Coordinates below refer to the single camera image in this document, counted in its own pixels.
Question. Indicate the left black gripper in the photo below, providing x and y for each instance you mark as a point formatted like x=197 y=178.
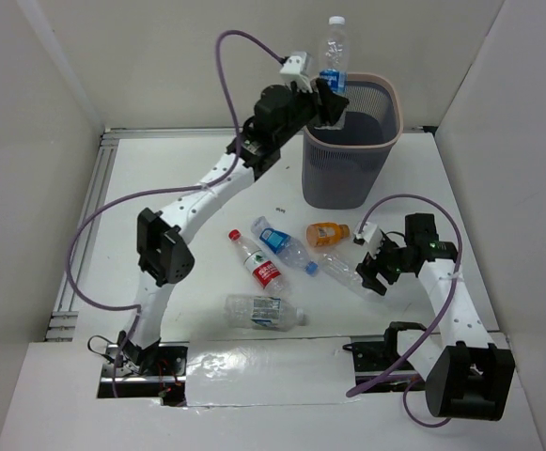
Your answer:
x=317 y=101

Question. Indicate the crushed blue cap bottle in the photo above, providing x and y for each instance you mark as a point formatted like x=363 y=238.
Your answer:
x=286 y=248

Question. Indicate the front base mounting rail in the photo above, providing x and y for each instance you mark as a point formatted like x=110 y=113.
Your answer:
x=165 y=378

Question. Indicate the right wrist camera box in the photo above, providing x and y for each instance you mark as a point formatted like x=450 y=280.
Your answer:
x=369 y=235

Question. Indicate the orange juice bottle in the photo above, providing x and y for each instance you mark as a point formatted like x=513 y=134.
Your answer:
x=326 y=234

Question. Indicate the wide clear labelled bottle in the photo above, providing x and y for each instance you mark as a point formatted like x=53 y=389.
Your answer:
x=262 y=313

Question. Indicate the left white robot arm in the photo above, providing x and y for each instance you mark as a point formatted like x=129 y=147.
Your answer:
x=163 y=236

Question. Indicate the clear unlabelled plastic bottle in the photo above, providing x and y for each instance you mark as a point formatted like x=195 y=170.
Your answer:
x=343 y=272

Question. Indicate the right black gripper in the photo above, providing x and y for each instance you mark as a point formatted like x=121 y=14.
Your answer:
x=368 y=269

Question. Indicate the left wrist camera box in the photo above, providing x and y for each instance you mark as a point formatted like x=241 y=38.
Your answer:
x=295 y=71

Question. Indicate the left aluminium rail frame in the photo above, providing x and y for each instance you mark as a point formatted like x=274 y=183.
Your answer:
x=63 y=319

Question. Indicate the grey mesh waste bin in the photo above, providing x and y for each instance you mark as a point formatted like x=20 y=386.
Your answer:
x=341 y=166

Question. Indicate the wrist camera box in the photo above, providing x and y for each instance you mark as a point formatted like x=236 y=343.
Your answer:
x=295 y=71
x=369 y=235

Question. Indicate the red label water bottle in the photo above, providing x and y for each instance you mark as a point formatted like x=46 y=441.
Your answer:
x=259 y=265

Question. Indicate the blue label water bottle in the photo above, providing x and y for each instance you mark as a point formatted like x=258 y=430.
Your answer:
x=335 y=55

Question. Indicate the back aluminium rail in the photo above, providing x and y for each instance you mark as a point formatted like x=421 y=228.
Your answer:
x=115 y=136

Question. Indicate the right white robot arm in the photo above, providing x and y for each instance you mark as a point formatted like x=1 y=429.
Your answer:
x=465 y=374

